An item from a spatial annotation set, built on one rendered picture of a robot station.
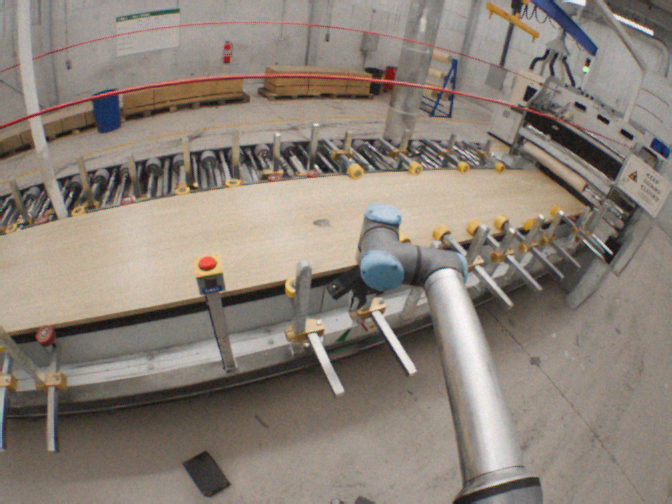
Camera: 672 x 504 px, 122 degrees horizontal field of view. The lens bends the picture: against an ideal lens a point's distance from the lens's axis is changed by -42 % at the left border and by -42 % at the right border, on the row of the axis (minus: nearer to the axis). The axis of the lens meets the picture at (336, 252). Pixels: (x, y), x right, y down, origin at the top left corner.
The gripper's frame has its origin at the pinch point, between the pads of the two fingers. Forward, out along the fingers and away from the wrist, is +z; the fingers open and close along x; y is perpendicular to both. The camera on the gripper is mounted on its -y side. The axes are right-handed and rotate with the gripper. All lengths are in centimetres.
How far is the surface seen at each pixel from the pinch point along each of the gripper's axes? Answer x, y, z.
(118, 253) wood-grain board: 59, -79, 9
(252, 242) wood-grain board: 50, -20, 10
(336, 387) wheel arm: -16.8, -10.2, 16.4
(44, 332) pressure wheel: 22, -109, 8
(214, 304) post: 6.0, -40.1, -9.1
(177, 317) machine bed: 28, -56, 20
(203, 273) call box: 4.9, -41.0, -22.4
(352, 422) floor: -11, 15, 100
